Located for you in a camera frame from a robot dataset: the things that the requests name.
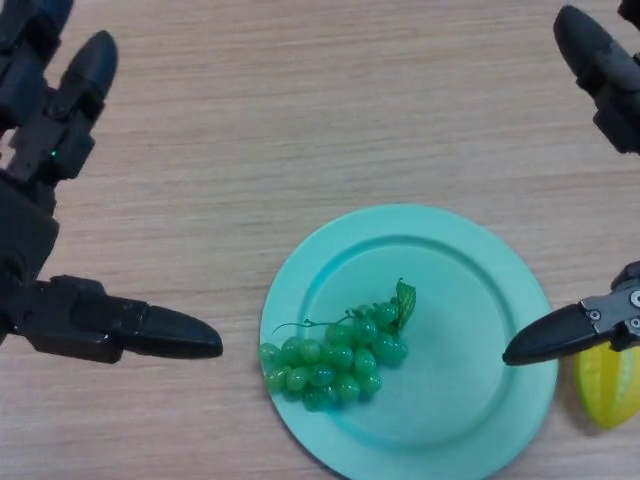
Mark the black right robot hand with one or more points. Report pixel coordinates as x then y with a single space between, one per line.
555 335

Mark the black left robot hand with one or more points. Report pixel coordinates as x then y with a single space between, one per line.
30 225

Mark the green grapes bunch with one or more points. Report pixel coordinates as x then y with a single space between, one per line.
340 357

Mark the teal round plate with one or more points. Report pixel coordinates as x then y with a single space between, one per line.
460 310

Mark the yellow starfruit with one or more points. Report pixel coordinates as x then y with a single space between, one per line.
610 390

